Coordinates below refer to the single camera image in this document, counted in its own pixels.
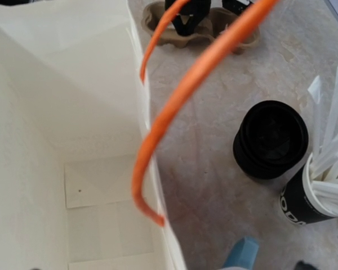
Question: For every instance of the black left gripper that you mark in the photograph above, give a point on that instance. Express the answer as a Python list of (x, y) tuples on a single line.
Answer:
[(192, 13)]

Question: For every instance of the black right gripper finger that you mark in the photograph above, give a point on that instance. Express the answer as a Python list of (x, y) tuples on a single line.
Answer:
[(301, 265)]

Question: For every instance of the brown cardboard cup carrier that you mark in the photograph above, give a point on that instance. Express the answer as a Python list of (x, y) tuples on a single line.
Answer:
[(209, 28)]

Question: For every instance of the white paper takeout bag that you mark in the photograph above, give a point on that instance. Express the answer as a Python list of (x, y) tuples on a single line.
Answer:
[(73, 112)]

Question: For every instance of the light blue ceramic mug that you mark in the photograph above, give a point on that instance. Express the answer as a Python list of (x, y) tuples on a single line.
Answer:
[(242, 255)]

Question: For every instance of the black cup holding straws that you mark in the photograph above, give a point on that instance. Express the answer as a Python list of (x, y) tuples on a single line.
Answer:
[(304, 201)]

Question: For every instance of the stack of black lids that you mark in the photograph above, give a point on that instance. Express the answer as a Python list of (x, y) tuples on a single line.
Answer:
[(271, 139)]

